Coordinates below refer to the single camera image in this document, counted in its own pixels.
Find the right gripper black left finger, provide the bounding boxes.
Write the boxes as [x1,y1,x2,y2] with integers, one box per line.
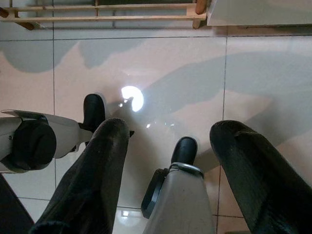
[29,117,130,234]

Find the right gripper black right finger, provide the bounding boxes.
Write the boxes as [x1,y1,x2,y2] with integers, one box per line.
[209,119,312,234]

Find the grey robot left leg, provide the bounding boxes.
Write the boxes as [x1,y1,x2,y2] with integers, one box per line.
[0,109,92,174]

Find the grey robot leg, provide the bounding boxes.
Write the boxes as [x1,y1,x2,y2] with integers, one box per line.
[140,162,216,234]
[0,109,92,174]

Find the black robot left foot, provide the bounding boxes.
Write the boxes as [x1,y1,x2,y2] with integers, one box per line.
[82,93,107,133]

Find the black robot foot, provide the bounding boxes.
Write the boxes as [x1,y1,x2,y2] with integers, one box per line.
[171,136,198,167]
[82,93,107,133]

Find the grey robot right leg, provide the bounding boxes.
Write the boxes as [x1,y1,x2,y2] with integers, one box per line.
[140,162,216,234]

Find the black robot right foot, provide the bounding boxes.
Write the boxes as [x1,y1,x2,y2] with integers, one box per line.
[171,136,198,167]

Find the light wooden rack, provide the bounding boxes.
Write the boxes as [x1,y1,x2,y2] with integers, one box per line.
[0,0,208,30]

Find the white cabinet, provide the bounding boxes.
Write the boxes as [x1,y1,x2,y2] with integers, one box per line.
[206,0,312,27]

